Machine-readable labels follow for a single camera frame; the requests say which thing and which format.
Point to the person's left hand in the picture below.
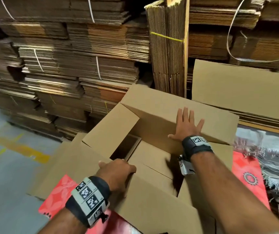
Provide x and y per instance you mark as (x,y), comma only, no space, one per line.
(116,174)

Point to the person's right hand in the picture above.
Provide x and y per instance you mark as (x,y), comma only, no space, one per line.
(186,128)

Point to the large cardboard box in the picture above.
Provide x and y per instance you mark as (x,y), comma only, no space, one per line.
(154,207)
(242,87)

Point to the yellow-tied cardboard bundle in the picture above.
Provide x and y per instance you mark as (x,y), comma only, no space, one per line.
(168,51)

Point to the wall of cardboard stacks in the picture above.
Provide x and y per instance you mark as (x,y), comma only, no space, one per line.
(71,51)

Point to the person's left forearm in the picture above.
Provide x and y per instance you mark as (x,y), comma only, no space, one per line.
(64,222)

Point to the person's right forearm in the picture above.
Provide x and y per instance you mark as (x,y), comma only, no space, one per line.
(237,197)

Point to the red patterned table cloth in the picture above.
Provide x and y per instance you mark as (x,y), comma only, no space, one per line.
(56,197)

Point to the white woven sack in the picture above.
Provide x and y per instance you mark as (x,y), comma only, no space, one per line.
(271,158)

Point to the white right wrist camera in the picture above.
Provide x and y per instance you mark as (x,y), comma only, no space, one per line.
(186,165)

